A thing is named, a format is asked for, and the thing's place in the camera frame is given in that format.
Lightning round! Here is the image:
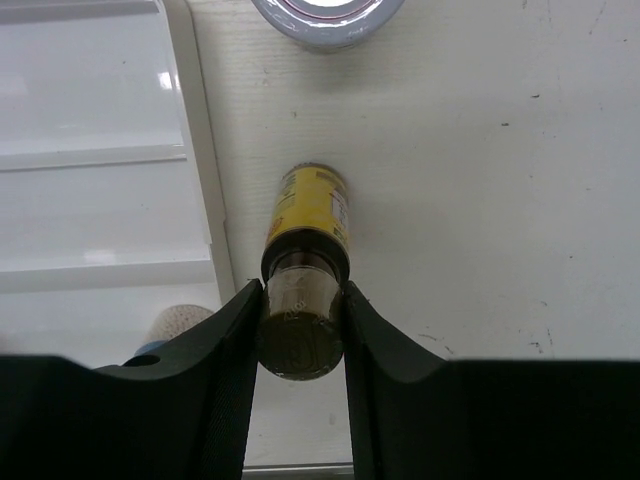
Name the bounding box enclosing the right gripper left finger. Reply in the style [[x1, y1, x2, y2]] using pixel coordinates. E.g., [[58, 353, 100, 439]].
[[1, 280, 263, 479]]

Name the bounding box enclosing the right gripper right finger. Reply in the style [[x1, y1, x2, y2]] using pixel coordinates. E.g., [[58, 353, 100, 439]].
[[343, 284, 639, 479]]

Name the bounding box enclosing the silver lid blue bottle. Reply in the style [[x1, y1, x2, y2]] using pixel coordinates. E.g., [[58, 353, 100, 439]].
[[134, 304, 214, 356]]

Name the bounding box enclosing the yellow label bottle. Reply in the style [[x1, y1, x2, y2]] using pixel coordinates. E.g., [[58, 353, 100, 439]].
[[256, 163, 350, 381]]

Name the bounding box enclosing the white tiered tray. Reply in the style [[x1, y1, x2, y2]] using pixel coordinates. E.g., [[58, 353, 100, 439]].
[[1, 1, 235, 366]]

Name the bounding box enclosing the right brown spice jar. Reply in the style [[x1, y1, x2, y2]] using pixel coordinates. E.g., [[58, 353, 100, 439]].
[[252, 0, 404, 51]]

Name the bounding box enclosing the aluminium frame rail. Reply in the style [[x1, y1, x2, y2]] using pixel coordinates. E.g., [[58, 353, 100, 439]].
[[241, 463, 355, 480]]

